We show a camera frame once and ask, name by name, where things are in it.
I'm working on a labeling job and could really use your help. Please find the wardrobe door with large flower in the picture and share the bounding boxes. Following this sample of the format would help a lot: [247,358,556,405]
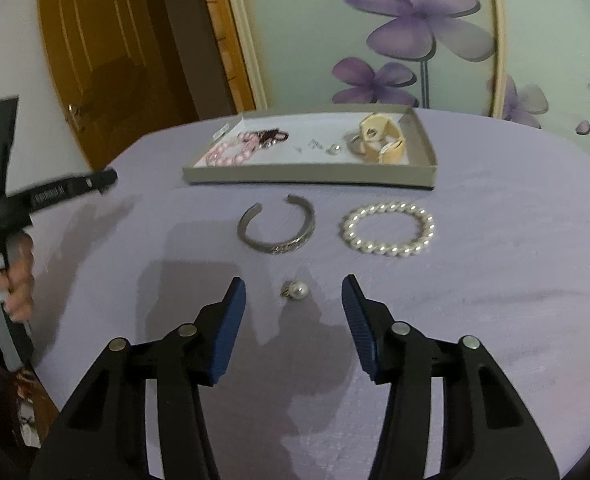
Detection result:
[220,0,506,117]

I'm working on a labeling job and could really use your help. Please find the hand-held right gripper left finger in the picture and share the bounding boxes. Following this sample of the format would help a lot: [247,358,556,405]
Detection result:
[29,277,246,480]

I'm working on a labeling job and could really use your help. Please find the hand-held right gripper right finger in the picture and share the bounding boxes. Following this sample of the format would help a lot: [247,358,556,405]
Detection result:
[341,275,563,480]

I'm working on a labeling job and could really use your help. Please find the person's dark patterned clothing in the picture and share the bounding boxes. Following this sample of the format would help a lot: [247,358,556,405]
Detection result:
[0,310,62,480]

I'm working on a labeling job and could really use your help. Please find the silver ring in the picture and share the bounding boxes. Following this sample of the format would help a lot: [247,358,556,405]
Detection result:
[346,132,370,156]

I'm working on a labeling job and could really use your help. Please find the white pearl bracelet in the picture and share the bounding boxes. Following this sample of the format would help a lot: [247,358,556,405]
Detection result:
[341,202,434,260]

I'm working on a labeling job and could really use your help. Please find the pink bead bracelet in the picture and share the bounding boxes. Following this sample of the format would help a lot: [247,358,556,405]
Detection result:
[206,131,263,167]

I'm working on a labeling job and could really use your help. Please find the wooden door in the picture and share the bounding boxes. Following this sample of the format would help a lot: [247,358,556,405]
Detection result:
[37,0,202,172]

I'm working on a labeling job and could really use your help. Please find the grey shallow tray box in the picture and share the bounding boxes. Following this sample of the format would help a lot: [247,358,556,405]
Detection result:
[182,105,438,190]

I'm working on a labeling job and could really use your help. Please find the person's left hand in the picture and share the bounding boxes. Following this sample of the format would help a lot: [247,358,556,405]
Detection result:
[0,235,36,324]

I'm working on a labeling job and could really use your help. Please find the beige wrist watch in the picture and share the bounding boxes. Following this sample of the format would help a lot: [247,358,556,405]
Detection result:
[357,112,407,164]

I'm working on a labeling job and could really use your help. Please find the wooden door frame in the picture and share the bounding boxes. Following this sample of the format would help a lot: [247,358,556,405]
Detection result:
[202,0,272,113]

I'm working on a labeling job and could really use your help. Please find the purple tablecloth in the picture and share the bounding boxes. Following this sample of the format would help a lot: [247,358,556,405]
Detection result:
[5,105,590,480]

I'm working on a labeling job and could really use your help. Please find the dark red bead bracelet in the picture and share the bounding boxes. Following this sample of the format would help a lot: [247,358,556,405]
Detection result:
[252,127,290,149]

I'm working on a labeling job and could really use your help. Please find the silver cuff bangle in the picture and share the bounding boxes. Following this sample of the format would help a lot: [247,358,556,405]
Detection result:
[237,194,316,257]

